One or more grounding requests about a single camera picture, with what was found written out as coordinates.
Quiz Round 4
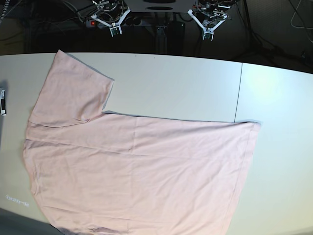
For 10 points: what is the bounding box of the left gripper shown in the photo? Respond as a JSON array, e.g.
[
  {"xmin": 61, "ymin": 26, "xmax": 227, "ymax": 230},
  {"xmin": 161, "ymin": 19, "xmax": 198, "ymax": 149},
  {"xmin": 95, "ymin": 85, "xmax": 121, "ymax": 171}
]
[{"xmin": 187, "ymin": 9, "xmax": 228, "ymax": 33}]

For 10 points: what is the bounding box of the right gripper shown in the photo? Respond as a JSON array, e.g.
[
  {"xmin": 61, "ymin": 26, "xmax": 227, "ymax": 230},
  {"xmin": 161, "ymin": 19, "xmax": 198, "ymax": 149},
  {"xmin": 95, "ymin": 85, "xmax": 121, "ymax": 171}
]
[{"xmin": 91, "ymin": 8, "xmax": 129, "ymax": 30}]

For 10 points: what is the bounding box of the pink T-shirt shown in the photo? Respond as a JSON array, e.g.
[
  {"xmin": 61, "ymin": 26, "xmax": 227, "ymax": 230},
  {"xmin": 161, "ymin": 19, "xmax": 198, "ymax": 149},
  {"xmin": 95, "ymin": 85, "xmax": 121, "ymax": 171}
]
[{"xmin": 23, "ymin": 51, "xmax": 261, "ymax": 235}]

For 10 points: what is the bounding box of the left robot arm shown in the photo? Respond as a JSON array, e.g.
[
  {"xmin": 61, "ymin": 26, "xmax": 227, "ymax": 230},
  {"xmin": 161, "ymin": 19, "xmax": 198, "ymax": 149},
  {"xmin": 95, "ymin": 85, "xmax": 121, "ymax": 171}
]
[{"xmin": 187, "ymin": 0, "xmax": 234, "ymax": 39}]

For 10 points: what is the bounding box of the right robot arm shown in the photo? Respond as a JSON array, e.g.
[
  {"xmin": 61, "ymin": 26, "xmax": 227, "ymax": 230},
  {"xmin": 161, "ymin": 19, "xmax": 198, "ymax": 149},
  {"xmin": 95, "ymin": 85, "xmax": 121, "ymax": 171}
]
[{"xmin": 90, "ymin": 0, "xmax": 131, "ymax": 36}]

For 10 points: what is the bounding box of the white power strip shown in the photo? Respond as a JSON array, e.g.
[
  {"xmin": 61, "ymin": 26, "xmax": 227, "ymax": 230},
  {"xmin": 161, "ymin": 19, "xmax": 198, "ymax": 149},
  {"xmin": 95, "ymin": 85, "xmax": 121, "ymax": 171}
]
[{"xmin": 85, "ymin": 18, "xmax": 141, "ymax": 29}]

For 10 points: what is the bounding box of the white box under table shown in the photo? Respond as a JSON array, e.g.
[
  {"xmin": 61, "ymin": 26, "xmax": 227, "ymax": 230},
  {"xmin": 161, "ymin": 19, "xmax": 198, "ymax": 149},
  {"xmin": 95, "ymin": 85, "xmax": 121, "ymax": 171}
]
[{"xmin": 124, "ymin": 0, "xmax": 195, "ymax": 13}]

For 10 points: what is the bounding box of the black box under table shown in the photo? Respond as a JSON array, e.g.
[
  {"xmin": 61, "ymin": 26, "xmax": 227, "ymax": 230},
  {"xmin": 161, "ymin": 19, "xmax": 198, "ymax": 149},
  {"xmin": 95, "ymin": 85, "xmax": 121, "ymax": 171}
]
[{"xmin": 168, "ymin": 21, "xmax": 185, "ymax": 40}]

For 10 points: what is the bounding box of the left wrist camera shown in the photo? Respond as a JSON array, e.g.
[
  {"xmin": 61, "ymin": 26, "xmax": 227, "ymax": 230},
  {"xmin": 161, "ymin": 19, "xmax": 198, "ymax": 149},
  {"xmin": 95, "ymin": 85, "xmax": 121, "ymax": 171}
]
[{"xmin": 202, "ymin": 32, "xmax": 214, "ymax": 41}]

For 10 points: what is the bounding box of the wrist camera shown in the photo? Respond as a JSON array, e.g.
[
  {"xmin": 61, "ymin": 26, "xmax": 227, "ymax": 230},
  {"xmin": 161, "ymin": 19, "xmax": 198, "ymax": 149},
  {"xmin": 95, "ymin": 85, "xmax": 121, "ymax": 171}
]
[
  {"xmin": 110, "ymin": 27, "xmax": 121, "ymax": 37},
  {"xmin": 202, "ymin": 32, "xmax": 214, "ymax": 41}
]

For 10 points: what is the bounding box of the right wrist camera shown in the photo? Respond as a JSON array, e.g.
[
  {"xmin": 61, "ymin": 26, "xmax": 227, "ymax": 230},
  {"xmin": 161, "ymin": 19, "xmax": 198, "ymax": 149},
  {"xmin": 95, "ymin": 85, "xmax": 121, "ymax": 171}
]
[{"xmin": 110, "ymin": 27, "xmax": 121, "ymax": 37}]

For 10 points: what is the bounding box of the white cable loop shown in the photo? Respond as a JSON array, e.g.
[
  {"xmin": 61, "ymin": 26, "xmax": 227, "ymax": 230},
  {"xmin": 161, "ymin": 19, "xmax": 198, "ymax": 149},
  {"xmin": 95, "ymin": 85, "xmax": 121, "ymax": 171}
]
[{"xmin": 290, "ymin": 0, "xmax": 313, "ymax": 31}]

